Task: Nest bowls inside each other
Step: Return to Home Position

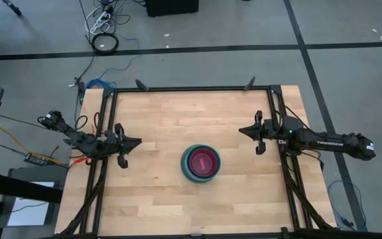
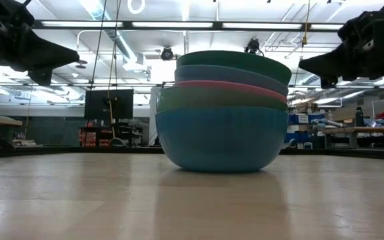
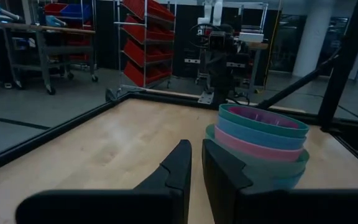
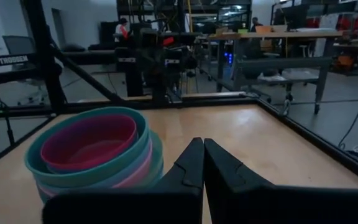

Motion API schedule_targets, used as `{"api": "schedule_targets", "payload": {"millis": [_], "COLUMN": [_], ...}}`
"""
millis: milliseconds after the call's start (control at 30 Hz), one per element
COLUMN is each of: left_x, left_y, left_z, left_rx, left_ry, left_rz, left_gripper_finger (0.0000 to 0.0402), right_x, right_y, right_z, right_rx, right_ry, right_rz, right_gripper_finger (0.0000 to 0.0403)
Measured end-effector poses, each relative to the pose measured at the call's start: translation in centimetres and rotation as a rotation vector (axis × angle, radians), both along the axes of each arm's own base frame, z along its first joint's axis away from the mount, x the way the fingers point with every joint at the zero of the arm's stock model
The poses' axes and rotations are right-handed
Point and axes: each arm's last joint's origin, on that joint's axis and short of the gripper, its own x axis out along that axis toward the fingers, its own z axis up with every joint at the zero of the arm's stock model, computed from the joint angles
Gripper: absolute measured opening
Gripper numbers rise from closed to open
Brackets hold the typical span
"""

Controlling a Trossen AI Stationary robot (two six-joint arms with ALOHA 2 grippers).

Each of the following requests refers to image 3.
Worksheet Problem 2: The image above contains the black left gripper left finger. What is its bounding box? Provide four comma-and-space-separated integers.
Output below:
15, 139, 193, 224

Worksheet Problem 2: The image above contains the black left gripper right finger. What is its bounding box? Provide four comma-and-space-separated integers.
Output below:
201, 138, 358, 224

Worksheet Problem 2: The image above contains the large green plastic bowl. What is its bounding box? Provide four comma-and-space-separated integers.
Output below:
218, 103, 310, 139
204, 123, 311, 188

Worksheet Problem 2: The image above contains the large pink plastic bowl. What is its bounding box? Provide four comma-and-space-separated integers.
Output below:
227, 106, 300, 129
213, 125, 305, 163

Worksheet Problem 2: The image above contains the large light blue plastic bowl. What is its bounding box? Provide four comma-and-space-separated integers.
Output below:
271, 169, 306, 190
216, 115, 307, 151

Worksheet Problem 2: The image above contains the rack with red bins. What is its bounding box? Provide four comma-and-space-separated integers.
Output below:
113, 0, 178, 94

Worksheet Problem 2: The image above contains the white flat box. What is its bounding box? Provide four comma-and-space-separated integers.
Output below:
239, 32, 265, 44

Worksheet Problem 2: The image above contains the white round pillar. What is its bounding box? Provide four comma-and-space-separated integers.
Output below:
291, 14, 328, 78

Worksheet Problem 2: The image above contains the blue storage bin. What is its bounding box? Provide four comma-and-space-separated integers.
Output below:
60, 3, 92, 20

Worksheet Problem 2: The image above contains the grey wheeled workbench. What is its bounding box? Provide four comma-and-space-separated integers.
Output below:
0, 22, 100, 96

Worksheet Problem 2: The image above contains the red storage bin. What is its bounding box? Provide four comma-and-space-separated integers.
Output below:
44, 2, 68, 17

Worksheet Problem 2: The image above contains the yellow hanging cable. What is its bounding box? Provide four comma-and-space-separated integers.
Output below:
263, 0, 283, 91

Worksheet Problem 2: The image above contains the brown right arm cable loop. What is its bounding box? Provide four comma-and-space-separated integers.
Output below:
187, 22, 221, 50

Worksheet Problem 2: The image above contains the black aluminium table frame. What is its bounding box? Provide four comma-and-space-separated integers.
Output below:
0, 0, 358, 179

